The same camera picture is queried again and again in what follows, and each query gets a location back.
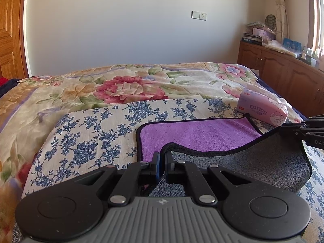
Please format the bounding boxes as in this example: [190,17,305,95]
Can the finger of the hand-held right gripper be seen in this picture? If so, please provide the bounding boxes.
[301,116,324,126]
[279,123,324,148]

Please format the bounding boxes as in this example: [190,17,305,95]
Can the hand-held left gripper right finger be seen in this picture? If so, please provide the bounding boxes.
[165,152,250,206]

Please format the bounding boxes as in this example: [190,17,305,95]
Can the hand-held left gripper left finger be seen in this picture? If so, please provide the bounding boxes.
[73,151,161,207]

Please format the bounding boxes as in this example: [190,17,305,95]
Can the purple and grey towel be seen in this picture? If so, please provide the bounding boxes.
[136,116,312,198]

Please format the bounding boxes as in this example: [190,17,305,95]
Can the pink tissue pack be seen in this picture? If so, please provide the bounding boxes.
[237,87,289,127]

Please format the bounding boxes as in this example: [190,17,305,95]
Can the wooden cabinet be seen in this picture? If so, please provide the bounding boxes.
[237,41,324,118]

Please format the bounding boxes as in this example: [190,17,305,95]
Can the small boxes on cabinet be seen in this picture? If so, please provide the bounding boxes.
[301,47,324,68]

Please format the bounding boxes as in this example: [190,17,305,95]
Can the blue floral white cloth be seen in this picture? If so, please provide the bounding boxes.
[11,98,324,243]

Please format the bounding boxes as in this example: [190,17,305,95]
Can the blue printed box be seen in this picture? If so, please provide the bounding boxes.
[282,38,303,53]

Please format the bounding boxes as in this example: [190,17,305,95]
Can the cream plastic bag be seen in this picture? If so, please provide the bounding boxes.
[264,40,299,58]

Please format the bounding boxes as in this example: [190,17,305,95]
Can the floral quilt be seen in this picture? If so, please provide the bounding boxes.
[0,61,304,243]

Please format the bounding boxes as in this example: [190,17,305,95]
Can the stack of books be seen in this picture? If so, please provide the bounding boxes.
[241,33,264,46]

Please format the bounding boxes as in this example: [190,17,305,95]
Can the pink box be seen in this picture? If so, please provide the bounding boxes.
[253,28,277,41]

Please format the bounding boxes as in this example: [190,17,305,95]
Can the green hand fan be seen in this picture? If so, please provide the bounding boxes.
[265,14,276,30]

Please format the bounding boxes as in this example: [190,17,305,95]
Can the floral curtain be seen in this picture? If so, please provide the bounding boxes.
[268,0,289,42]

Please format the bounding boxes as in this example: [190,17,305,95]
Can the dark blue bed sheet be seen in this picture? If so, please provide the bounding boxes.
[0,78,24,99]

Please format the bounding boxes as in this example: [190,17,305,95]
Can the wooden door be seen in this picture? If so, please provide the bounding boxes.
[0,0,30,79]

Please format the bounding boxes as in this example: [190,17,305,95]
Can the wooden window frame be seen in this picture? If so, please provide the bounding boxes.
[306,0,324,54]

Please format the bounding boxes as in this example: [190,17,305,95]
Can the white wall switch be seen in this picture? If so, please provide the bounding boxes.
[191,11,208,21]

